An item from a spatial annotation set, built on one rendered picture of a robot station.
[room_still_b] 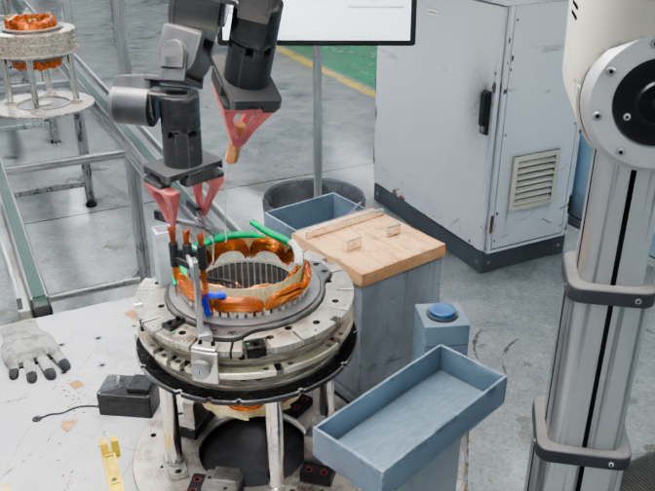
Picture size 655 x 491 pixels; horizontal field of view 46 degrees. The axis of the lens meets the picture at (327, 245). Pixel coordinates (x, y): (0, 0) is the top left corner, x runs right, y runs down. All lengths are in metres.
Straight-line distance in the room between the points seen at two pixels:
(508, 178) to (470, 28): 0.65
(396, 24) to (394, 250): 0.90
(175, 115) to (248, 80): 0.20
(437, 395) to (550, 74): 2.48
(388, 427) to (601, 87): 0.47
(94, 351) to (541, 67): 2.30
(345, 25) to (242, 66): 1.16
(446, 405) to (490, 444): 1.56
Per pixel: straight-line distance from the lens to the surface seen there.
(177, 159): 1.14
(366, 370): 1.36
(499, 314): 3.27
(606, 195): 1.00
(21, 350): 1.64
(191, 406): 1.30
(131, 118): 1.15
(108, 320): 1.73
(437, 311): 1.20
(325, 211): 1.56
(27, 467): 1.39
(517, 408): 2.76
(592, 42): 0.89
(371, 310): 1.30
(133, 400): 1.42
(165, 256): 1.15
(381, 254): 1.31
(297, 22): 2.08
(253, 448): 1.34
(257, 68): 0.94
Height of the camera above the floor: 1.65
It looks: 26 degrees down
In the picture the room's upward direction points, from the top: straight up
